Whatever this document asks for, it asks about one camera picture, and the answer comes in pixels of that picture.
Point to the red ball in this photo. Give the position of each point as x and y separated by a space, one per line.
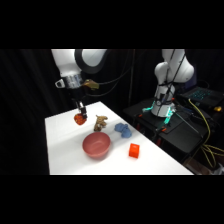
79 119

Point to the blue crumpled cloth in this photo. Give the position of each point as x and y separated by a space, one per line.
123 129

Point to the orange cube block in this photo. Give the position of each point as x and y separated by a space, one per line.
134 150

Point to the pink bowl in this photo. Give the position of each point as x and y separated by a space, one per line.
96 144

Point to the black laptop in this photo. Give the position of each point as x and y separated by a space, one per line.
201 96

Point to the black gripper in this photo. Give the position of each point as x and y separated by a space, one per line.
77 96

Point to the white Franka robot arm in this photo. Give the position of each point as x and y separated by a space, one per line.
166 71

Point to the brown plush toy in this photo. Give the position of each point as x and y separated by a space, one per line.
99 122

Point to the black robot stand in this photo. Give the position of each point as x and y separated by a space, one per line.
173 130

